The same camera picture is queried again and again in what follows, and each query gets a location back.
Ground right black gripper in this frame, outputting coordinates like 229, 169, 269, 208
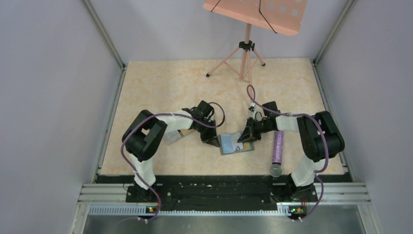
238, 117, 273, 144

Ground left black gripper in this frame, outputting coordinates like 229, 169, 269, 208
195, 119, 220, 147

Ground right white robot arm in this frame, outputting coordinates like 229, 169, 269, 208
237, 101, 345, 201

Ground silver VIP card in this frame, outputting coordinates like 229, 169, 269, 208
220, 132, 244, 155

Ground pink music stand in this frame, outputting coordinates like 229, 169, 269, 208
203, 0, 309, 112

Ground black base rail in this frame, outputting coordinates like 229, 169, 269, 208
95, 175, 352, 214

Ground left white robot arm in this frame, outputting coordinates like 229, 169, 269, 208
121, 100, 220, 202

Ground purple glitter microphone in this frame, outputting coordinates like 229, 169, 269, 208
270, 131, 284, 178

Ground clear plastic card box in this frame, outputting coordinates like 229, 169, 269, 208
163, 129, 194, 145

